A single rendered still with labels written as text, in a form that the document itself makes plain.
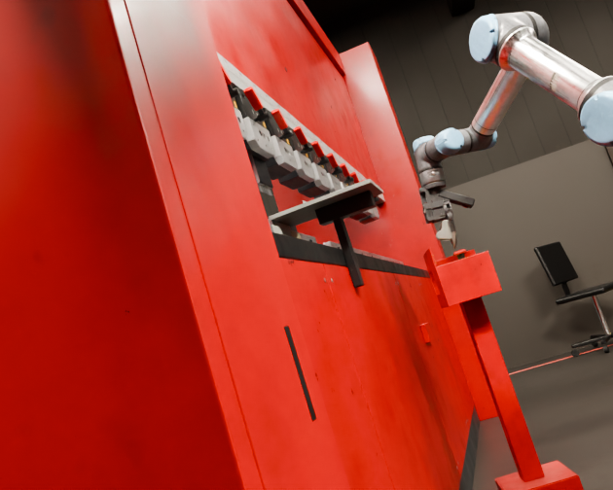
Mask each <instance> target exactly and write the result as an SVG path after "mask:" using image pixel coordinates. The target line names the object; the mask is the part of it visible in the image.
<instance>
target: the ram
mask: <svg viewBox="0 0 613 490"><path fill-rule="evenodd" d="M200 1H201V4H202V6H203V10H204V13H205V16H206V20H207V23H208V26H209V29H210V33H211V36H212V39H213V42H214V46H215V49H216V52H217V53H218V54H220V55H221V56H223V57H224V58H225V59H226V60H227V61H228V62H229V63H230V64H231V65H232V66H234V67H235V68H236V69H237V70H238V71H240V72H241V73H242V74H243V75H244V76H245V77H247V78H248V79H249V80H250V81H251V82H253V83H254V84H255V85H256V86H257V87H258V88H260V89H261V90H262V91H263V92H264V93H266V94H267V95H268V96H269V97H270V98H272V99H273V100H274V101H275V102H276V103H277V104H279V105H280V106H281V107H282V108H283V109H285V110H286V111H287V112H288V113H289V114H290V115H292V116H293V117H294V118H295V119H296V120H298V121H299V122H300V123H301V124H302V125H304V126H305V127H306V128H307V129H308V130H309V131H311V132H312V133H313V134H314V135H315V136H317V137H318V138H319V139H320V140H321V141H322V142H324V143H325V144H326V145H327V146H328V147H330V148H331V149H332V150H333V151H334V152H335V153H337V154H338V155H339V156H340V157H341V158H343V159H344V160H345V161H346V162H347V163H349V164H350V165H351V166H352V167H353V168H354V169H356V170H357V171H358V172H359V173H360V174H362V175H363V176H364V177H365V178H366V179H367V180H368V179H371V180H372V181H373V182H374V183H376V184H377V185H378V186H379V187H380V185H379V180H378V177H377V174H376V171H375V169H374V166H373V164H372V161H371V158H370V155H369V152H368V149H367V146H366V143H365V140H364V137H363V134H362V131H361V128H360V125H359V122H358V120H357V117H356V114H355V111H354V108H353V105H352V102H351V99H350V96H349V93H348V90H347V87H346V85H345V82H344V79H343V77H342V75H341V74H340V73H339V71H338V70H337V69H336V67H335V66H334V64H333V63H332V62H331V60H330V59H329V58H328V56H327V55H326V53H325V52H323V50H322V49H321V48H320V46H319V45H318V43H317V42H316V41H315V39H314V38H313V36H312V35H311V34H310V32H309V31H308V30H307V28H306V26H305V25H304V24H303V22H302V21H301V20H300V18H299V17H298V15H297V14H296V13H295V11H294V10H293V8H292V7H291V6H290V4H289V3H288V2H287V0H200ZM223 67H224V66H223ZM224 69H225V71H226V72H227V74H228V76H229V77H230V79H231V81H232V82H231V86H232V87H236V86H238V87H240V88H241V89H243V90H245V89H246V88H249V87H248V86H247V85H246V84H245V83H244V82H242V81H241V80H240V79H239V78H237V77H236V76H235V75H234V74H233V73H231V72H230V71H229V70H228V69H226V68H225V67H224Z"/></svg>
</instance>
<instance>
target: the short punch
mask: <svg viewBox="0 0 613 490"><path fill-rule="evenodd" d="M249 159H250V163H251V166H252V169H253V172H254V176H255V179H256V182H257V185H258V189H259V191H260V192H262V193H266V194H268V195H271V196H272V193H271V190H270V189H272V188H273V185H272V182H271V179H270V174H269V171H268V168H267V165H266V162H265V161H263V160H261V159H259V158H257V157H255V156H253V155H251V156H249Z"/></svg>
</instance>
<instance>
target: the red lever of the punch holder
mask: <svg viewBox="0 0 613 490"><path fill-rule="evenodd" d="M244 93H245V95H246V97H247V98H248V100H249V102H250V104H251V105H252V107H253V109H254V110H255V111H258V113H259V115H258V116H257V118H255V119H254V122H257V121H259V122H262V121H264V120H267V119H269V118H270V113H269V112H268V111H266V112H264V111H263V105H262V102H261V101H260V99H259V97H258V95H257V94H256V92H255V90H254V89H253V88H252V87H248V88H246V89H245V90H244Z"/></svg>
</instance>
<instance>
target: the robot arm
mask: <svg viewBox="0 0 613 490"><path fill-rule="evenodd" d="M549 40H550V32H549V27H548V25H547V23H546V21H545V20H544V19H542V17H540V16H539V15H537V14H535V13H533V12H519V13H510V14H499V15H494V14H490V15H488V16H483V17H480V18H478V19H477V20H476V21H475V23H474V24H473V26H472V29H471V32H470V36H469V46H470V53H471V54H472V56H473V58H474V59H475V60H476V61H477V62H479V63H484V64H486V63H489V62H492V63H494V64H496V65H497V66H499V67H500V68H501V70H500V72H499V74H498V75H497V77H496V79H495V81H494V83H493V85H492V86H491V88H490V90H489V92H488V94H487V96H486V98H485V100H484V102H483V104H482V105H481V107H480V109H479V111H478V113H477V115H476V116H475V118H474V120H473V121H472V123H471V125H470V127H469V128H465V129H460V130H457V129H454V128H448V129H446V130H444V131H442V132H440V133H439V134H438V135H437V136H435V137H433V136H424V137H421V138H419V139H416V140H415V141H414V142H413V148H414V155H415V160H416V164H417V168H418V172H419V176H420V181H421V184H422V186H423V188H419V190H418V191H419V195H420V199H421V204H422V210H423V214H424V218H425V222H426V224H431V223H432V224H434V223H438V222H439V221H442V222H441V224H440V227H441V230H440V231H438V232H437V234H436V239H437V240H448V241H451V244H452V247H453V249H454V248H455V247H456V244H457V237H456V231H455V225H454V220H453V215H452V209H451V203H453V204H456V205H460V206H463V207H465V208H472V207H473V205H474V202H475V198H472V197H470V196H465V195H461V194H458V193H454V192H448V191H444V190H440V189H442V188H444V187H445V186H446V182H445V181H446V179H445V175H444V171H443V167H442V164H441V161H442V160H444V159H445V158H448V157H452V156H457V155H462V154H466V153H471V152H476V151H483V150H485V149H488V148H491V147H493V146H494V145H495V143H496V138H497V132H496V128H497V127H498V126H499V124H500V123H501V121H502V119H503V118H504V116H505V114H506V112H507V111H508V109H509V107H510V106H511V104H512V102H513V101H514V99H515V97H516V96H517V94H518V92H519V91H520V89H521V87H522V86H523V83H524V81H525V80H526V78H529V79H530V80H531V81H532V82H534V83H535V84H537V85H538V86H540V87H541V88H543V89H545V90H546V91H548V92H549V93H551V94H552V95H554V96H555V97H557V98H558V99H560V100H561V101H563V102H564V103H566V104H567V105H569V106H570V107H572V108H573V109H575V110H576V111H578V119H579V121H580V122H581V125H582V126H583V127H584V130H583V131H584V132H585V134H586V135H587V137H588V138H589V139H590V140H592V141H593V142H594V143H596V144H598V145H600V146H604V147H613V76H608V77H605V78H601V77H599V76H598V75H597V74H595V73H593V72H592V71H590V70H588V69H587V68H585V67H583V66H582V65H580V64H578V63H577V62H575V61H573V60H572V59H570V58H568V57H567V56H565V55H563V54H562V53H560V52H557V51H556V50H554V49H552V48H551V47H549ZM433 192H436V193H433Z"/></svg>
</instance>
